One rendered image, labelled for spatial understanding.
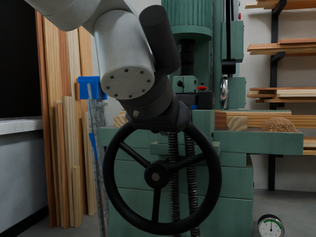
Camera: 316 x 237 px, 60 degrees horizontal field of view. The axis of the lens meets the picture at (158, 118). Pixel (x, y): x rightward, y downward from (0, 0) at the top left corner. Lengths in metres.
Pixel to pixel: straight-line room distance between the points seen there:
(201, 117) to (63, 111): 1.70
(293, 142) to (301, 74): 2.69
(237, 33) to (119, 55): 0.87
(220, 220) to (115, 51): 0.64
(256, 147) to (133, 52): 0.55
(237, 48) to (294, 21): 2.43
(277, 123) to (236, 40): 0.45
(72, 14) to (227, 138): 0.59
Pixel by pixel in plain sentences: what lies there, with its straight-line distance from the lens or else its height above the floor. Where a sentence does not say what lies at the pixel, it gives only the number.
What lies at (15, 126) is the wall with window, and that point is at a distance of 2.19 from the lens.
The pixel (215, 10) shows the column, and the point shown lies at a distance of 1.20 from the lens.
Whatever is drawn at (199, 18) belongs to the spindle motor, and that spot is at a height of 1.25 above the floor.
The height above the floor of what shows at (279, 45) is 1.54.
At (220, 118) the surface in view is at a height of 0.93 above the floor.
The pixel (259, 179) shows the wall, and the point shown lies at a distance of 3.47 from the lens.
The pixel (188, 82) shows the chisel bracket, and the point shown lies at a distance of 0.92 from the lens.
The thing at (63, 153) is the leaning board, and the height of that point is 0.60.
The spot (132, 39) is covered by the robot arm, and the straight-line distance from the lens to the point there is 0.34.
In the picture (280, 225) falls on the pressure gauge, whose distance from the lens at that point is 0.79.
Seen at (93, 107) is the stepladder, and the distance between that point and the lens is 1.80.
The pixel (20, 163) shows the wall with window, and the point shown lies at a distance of 2.35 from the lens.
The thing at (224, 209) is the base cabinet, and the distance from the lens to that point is 0.84.
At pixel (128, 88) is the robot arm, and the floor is 0.99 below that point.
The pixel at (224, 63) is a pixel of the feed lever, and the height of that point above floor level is 1.13.
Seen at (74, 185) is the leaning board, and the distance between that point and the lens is 2.31.
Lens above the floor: 0.97
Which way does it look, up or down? 3 degrees down
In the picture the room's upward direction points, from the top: straight up
